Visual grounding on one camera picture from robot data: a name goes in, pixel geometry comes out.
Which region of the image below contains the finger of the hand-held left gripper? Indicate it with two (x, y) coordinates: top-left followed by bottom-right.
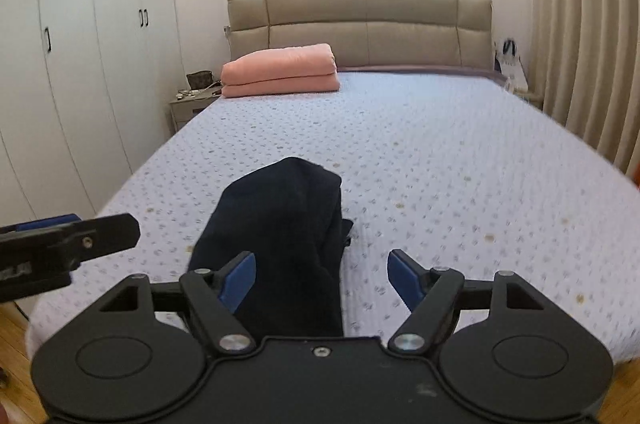
(59, 213), (141, 266)
(0, 213), (83, 239)

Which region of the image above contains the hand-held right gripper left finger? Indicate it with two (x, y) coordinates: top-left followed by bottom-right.
(97, 252), (257, 353)

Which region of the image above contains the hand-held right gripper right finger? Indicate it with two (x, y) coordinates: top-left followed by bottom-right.
(387, 249), (547, 353)

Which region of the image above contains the black garment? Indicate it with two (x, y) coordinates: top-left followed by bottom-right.
(187, 156), (355, 339)

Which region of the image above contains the bed with dotted sheet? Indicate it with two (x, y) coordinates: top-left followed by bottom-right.
(25, 66), (640, 367)

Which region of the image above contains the grey nightstand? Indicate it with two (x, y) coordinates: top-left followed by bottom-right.
(169, 85), (224, 136)

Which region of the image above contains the white wardrobe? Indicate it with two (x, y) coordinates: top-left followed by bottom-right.
(0, 0), (177, 227)

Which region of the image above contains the brown handbag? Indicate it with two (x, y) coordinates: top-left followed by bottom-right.
(186, 70), (214, 90)

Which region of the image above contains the folded pink blanket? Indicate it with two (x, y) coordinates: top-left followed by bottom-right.
(220, 43), (341, 100)

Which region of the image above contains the white shopping bag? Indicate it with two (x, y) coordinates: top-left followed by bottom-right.
(493, 38), (529, 93)

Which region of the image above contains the beige padded headboard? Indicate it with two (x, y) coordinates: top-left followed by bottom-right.
(226, 0), (494, 73)

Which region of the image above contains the beige curtain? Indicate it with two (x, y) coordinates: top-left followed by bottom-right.
(526, 0), (640, 177)

